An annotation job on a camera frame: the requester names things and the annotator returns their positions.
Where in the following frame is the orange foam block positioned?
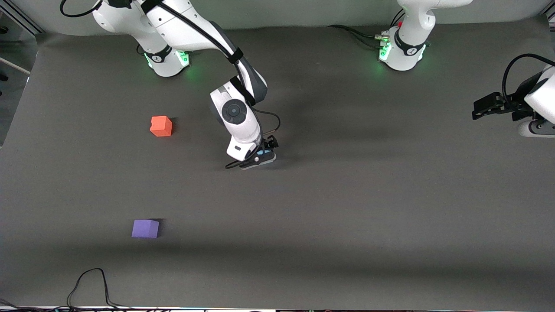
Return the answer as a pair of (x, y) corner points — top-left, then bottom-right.
(150, 116), (173, 137)

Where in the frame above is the purple foam block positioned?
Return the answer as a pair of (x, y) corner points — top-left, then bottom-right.
(131, 219), (160, 239)

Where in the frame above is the dark grey table mat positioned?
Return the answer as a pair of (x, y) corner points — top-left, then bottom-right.
(0, 17), (555, 310)

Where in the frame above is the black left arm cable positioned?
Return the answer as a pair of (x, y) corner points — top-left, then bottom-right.
(502, 53), (555, 98)

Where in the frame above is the black left base cable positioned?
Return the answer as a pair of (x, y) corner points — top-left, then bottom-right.
(327, 24), (387, 49)

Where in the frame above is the thin black looped cable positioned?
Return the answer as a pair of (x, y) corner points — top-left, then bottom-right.
(67, 268), (131, 309)

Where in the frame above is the grey aluminium frame rail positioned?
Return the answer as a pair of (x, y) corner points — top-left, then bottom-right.
(0, 0), (45, 35)

